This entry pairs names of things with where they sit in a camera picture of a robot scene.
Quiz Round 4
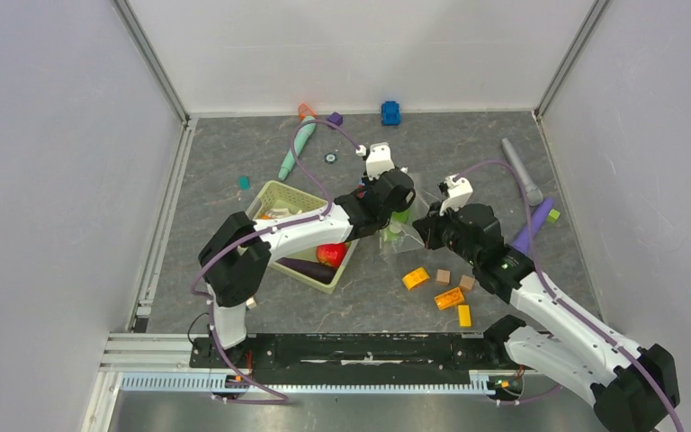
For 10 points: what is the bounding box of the purple toy eggplant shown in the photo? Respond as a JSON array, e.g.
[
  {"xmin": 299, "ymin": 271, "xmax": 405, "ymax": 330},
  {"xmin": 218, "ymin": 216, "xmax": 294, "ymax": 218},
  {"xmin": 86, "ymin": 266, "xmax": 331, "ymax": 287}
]
[{"xmin": 277, "ymin": 257, "xmax": 337, "ymax": 284}]

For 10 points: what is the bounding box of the tan cube left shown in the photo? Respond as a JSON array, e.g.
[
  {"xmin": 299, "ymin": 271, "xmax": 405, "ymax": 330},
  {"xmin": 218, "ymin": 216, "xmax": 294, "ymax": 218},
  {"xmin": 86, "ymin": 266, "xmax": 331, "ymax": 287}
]
[{"xmin": 435, "ymin": 269, "xmax": 451, "ymax": 285}]

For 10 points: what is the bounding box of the grey toy microphone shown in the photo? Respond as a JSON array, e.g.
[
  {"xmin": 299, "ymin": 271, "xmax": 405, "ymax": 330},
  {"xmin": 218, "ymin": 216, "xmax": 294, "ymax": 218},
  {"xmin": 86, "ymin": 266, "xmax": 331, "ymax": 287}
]
[{"xmin": 501, "ymin": 138, "xmax": 544, "ymax": 206}]

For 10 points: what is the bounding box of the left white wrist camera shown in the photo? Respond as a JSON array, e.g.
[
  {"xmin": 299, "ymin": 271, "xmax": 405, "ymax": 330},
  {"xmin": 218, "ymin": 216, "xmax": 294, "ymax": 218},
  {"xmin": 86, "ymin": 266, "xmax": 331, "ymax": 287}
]
[{"xmin": 365, "ymin": 142, "xmax": 395, "ymax": 180}]

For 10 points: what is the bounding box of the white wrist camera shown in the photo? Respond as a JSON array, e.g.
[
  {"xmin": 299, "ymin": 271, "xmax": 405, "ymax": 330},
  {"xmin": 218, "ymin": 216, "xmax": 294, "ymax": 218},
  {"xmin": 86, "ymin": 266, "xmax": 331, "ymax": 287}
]
[
  {"xmin": 365, "ymin": 142, "xmax": 395, "ymax": 180},
  {"xmin": 439, "ymin": 175, "xmax": 473, "ymax": 215}
]

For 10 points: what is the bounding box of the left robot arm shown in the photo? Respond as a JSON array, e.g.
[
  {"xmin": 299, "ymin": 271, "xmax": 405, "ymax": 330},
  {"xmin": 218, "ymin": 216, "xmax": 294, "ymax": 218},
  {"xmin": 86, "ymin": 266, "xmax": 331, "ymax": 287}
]
[{"xmin": 191, "ymin": 168, "xmax": 416, "ymax": 367}]

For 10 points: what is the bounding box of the purple toy cylinder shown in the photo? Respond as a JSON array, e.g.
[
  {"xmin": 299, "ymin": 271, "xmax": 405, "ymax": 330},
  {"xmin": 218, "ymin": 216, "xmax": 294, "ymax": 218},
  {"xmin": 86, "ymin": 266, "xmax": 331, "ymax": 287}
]
[{"xmin": 510, "ymin": 197, "xmax": 554, "ymax": 255}]

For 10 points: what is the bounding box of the tan cube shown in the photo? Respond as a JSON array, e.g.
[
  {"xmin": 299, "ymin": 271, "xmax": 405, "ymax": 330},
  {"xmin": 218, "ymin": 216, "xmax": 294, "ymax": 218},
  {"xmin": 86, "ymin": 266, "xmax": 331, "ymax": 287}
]
[
  {"xmin": 435, "ymin": 269, "xmax": 451, "ymax": 285},
  {"xmin": 458, "ymin": 274, "xmax": 475, "ymax": 293}
]

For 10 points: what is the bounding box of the small lime green block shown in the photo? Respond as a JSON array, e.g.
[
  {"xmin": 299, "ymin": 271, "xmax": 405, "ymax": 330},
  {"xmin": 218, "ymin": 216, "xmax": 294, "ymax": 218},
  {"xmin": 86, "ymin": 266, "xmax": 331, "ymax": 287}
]
[{"xmin": 546, "ymin": 209, "xmax": 561, "ymax": 223}]

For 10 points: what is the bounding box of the red toy apple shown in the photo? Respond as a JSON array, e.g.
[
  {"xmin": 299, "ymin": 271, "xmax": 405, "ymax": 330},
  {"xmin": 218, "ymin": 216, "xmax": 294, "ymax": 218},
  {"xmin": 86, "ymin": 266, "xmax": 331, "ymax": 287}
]
[{"xmin": 315, "ymin": 243, "xmax": 349, "ymax": 269}]

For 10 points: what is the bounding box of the white toy garlic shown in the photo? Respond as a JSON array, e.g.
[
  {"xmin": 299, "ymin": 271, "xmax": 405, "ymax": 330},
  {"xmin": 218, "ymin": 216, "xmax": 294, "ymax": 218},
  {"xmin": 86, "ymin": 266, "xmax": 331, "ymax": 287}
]
[{"xmin": 258, "ymin": 207, "xmax": 302, "ymax": 220}]

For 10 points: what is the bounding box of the purple building block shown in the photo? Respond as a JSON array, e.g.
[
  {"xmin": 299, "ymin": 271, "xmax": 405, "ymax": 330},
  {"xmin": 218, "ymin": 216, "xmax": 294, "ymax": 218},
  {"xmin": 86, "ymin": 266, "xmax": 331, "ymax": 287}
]
[{"xmin": 327, "ymin": 112, "xmax": 344, "ymax": 127}]

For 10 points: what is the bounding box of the orange rounded brick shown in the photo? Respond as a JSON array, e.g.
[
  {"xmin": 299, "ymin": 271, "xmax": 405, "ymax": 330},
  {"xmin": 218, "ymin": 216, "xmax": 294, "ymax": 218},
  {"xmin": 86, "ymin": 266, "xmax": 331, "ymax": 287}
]
[{"xmin": 401, "ymin": 267, "xmax": 430, "ymax": 291}]

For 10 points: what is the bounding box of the clear polka dot zip bag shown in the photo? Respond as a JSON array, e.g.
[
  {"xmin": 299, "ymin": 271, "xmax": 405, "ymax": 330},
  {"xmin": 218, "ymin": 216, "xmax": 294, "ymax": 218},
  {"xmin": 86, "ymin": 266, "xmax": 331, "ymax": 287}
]
[{"xmin": 379, "ymin": 173, "xmax": 436, "ymax": 262}]

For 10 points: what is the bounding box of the translucent orange brick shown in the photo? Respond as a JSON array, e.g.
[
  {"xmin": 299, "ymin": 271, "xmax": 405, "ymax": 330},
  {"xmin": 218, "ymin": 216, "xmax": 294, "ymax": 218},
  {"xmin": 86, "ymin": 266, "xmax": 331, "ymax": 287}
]
[{"xmin": 434, "ymin": 287, "xmax": 465, "ymax": 311}]

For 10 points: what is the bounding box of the light green plastic basket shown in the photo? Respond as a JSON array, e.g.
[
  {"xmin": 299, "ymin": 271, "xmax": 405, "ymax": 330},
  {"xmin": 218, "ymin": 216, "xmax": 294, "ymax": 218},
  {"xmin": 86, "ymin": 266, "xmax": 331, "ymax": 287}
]
[{"xmin": 246, "ymin": 180, "xmax": 358, "ymax": 294}]

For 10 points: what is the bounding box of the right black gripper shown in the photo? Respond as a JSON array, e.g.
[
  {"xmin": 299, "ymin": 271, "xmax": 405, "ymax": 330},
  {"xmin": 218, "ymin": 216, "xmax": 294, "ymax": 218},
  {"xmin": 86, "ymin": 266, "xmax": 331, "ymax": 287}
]
[{"xmin": 411, "ymin": 199, "xmax": 480, "ymax": 267}]

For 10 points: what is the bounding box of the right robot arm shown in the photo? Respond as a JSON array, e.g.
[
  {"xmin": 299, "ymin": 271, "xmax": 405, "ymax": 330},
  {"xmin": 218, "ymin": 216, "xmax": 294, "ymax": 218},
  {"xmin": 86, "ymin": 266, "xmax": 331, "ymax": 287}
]
[{"xmin": 412, "ymin": 203, "xmax": 683, "ymax": 431}]

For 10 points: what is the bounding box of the small teal block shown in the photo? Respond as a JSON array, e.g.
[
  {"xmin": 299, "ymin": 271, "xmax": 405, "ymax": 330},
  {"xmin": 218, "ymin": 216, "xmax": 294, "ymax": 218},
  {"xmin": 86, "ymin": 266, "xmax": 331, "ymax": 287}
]
[{"xmin": 238, "ymin": 175, "xmax": 251, "ymax": 191}]

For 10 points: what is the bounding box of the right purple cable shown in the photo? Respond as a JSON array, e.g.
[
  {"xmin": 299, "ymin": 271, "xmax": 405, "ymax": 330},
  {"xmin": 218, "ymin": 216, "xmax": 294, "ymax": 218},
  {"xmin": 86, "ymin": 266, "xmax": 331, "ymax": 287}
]
[{"xmin": 451, "ymin": 158, "xmax": 687, "ymax": 432}]

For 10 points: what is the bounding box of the teal toy microphone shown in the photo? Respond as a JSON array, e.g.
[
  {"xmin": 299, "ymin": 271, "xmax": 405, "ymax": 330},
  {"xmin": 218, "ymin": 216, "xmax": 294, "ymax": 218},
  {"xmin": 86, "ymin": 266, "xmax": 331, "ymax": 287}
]
[{"xmin": 278, "ymin": 115, "xmax": 316, "ymax": 181}]

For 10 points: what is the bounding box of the yellow brick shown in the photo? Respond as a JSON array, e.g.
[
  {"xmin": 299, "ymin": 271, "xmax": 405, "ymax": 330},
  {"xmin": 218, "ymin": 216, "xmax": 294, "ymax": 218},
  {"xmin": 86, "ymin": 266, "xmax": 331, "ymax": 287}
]
[{"xmin": 456, "ymin": 304, "xmax": 472, "ymax": 329}]

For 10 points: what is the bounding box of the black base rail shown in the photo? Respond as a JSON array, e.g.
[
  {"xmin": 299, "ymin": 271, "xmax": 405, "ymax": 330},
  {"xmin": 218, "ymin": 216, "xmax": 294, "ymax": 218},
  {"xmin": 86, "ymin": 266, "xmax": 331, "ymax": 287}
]
[{"xmin": 190, "ymin": 330, "xmax": 537, "ymax": 388}]

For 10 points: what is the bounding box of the green toy cucumber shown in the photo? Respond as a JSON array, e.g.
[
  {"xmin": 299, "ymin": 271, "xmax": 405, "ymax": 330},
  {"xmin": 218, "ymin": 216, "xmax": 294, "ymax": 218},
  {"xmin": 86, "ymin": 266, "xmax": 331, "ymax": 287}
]
[{"xmin": 381, "ymin": 209, "xmax": 411, "ymax": 242}]

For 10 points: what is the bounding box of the orange wire shape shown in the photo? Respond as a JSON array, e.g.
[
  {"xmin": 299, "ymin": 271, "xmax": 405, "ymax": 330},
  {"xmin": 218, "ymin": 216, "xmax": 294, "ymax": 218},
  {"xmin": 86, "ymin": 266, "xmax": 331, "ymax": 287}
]
[{"xmin": 297, "ymin": 103, "xmax": 317, "ymax": 122}]

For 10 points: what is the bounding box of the tan cube right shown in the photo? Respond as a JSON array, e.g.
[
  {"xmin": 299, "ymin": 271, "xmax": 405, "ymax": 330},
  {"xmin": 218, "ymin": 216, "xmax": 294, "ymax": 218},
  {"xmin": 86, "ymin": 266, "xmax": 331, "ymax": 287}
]
[{"xmin": 458, "ymin": 274, "xmax": 475, "ymax": 293}]

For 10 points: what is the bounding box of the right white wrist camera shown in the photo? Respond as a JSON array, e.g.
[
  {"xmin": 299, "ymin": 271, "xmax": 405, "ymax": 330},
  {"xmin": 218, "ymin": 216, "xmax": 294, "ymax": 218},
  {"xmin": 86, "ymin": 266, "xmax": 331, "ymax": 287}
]
[{"xmin": 439, "ymin": 175, "xmax": 473, "ymax": 215}]

